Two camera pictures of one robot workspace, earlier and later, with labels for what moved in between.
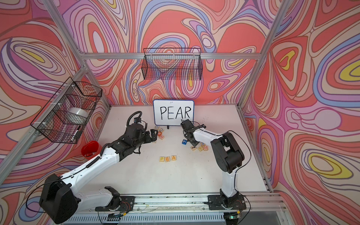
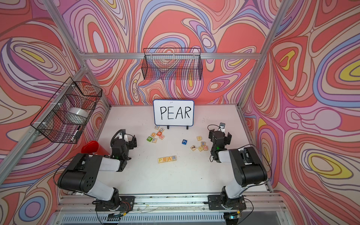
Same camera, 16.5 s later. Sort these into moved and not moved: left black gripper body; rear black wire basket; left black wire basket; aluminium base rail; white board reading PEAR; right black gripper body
Moved: right black gripper body; left black gripper body
Not moved: white board reading PEAR; rear black wire basket; left black wire basket; aluminium base rail
